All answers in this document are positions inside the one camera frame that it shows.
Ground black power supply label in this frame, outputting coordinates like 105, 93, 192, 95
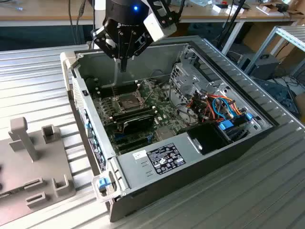
146, 142, 187, 175

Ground hard disk in blue carrier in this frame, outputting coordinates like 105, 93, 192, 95
218, 113, 255, 143

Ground grey parts rack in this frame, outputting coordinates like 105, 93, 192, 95
0, 116, 77, 221

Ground dark blue bag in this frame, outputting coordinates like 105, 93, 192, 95
254, 77, 300, 117

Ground blue plastic latch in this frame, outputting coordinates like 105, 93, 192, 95
97, 177, 111, 191

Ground silver power supply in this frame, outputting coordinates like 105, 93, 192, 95
113, 133, 203, 190

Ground spare green RAM stick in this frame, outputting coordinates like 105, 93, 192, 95
0, 187, 26, 198

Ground silver chipset heat sink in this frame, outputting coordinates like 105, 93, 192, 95
155, 125, 174, 141

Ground flat brown cardboard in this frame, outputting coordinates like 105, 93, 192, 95
287, 0, 305, 15

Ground orange wire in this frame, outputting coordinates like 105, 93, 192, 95
206, 94, 246, 115

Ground aluminium profile frame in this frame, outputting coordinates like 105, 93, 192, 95
245, 25, 305, 76

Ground installed green RAM stick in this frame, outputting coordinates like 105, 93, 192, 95
111, 106, 158, 122

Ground silver drive cage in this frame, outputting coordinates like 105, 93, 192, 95
169, 46, 231, 107

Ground black RAM slot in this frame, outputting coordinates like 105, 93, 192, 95
96, 82, 140, 93
95, 80, 139, 91
96, 83, 140, 95
97, 85, 141, 97

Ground blue expansion slot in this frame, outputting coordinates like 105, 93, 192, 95
115, 133, 153, 143

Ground open cardboard box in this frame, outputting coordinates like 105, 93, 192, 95
256, 1, 290, 17

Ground brown cardboard box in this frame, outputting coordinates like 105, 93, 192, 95
243, 22, 298, 62

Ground black tripod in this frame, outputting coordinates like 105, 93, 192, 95
215, 0, 247, 52

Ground red yellow power wires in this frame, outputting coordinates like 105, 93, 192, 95
187, 94, 215, 124

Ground black expansion slot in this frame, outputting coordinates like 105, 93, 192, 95
118, 143, 143, 154
116, 137, 149, 148

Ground small white box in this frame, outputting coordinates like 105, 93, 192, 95
211, 4, 227, 14

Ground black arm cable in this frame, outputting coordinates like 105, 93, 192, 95
68, 0, 79, 45
75, 0, 87, 45

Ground blue wire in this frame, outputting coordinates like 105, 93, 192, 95
211, 97, 239, 120

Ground black graphics card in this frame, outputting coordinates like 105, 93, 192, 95
120, 114, 155, 135

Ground open grey PC case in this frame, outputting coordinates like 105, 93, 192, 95
59, 35, 281, 224

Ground dark equipment case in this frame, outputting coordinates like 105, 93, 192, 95
249, 53, 281, 81

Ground green motherboard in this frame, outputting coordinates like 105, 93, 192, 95
91, 79, 201, 155

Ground white barcode label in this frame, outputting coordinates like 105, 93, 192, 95
132, 149, 148, 161

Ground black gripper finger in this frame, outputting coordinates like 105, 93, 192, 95
91, 26, 125, 73
123, 30, 153, 73

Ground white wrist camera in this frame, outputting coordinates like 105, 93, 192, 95
142, 13, 177, 43

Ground black camera bracket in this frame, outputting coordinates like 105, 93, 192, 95
147, 0, 180, 27

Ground black plastic shroud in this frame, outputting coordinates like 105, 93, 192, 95
185, 121, 234, 156

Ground long wooden desk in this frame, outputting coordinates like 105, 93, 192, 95
0, 0, 305, 27

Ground CPU socket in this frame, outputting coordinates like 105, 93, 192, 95
114, 92, 147, 114

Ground clear plastic handle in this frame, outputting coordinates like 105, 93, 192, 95
91, 170, 121, 204

